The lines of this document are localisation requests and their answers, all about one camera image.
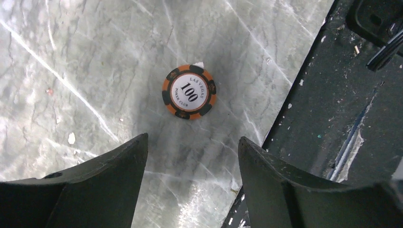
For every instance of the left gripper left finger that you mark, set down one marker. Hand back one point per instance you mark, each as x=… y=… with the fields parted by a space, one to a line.
x=99 y=193

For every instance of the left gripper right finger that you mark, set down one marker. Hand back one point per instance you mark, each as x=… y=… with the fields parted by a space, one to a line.
x=280 y=195

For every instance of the orange-black single chip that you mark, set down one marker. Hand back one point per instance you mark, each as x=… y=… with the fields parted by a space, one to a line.
x=189 y=92

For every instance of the black base frame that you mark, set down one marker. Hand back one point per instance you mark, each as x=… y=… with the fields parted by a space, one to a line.
x=343 y=117

